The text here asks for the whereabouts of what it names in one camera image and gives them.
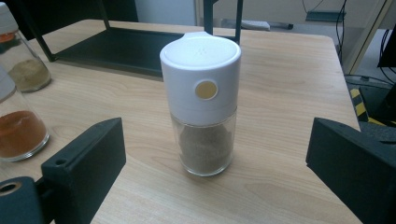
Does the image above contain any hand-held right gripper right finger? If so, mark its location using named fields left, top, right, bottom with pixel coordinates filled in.
left=305, top=117, right=396, bottom=224

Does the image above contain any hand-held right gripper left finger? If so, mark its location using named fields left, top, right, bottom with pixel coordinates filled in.
left=40, top=117, right=127, bottom=224

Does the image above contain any black stand with striped base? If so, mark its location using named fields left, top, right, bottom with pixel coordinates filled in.
left=348, top=88, right=396, bottom=126

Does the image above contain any black power cable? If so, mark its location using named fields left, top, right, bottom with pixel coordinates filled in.
left=334, top=0, right=348, bottom=63

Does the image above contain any red powder spice jar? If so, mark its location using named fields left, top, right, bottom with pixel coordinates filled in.
left=0, top=66, right=50, bottom=162

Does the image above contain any grey flat wall box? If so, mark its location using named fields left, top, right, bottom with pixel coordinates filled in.
left=305, top=10, right=347, bottom=23

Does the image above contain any black metal rack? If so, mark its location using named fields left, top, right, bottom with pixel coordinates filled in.
left=6, top=0, right=245, bottom=78

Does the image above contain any tan powder spice jar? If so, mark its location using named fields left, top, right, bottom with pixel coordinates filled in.
left=0, top=2, right=52, bottom=93

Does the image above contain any bundle of black floor cables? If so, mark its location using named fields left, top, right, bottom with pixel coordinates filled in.
left=344, top=28, right=396, bottom=87

